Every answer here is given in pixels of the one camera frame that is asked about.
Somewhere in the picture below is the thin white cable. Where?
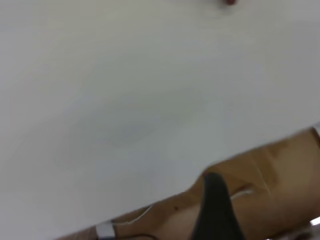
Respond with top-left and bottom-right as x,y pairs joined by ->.
112,189 -> 254,226

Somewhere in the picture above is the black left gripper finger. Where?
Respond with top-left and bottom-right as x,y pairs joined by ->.
191,172 -> 247,240

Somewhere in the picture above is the white table frame bracket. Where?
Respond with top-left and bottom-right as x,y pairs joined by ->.
95,222 -> 116,239

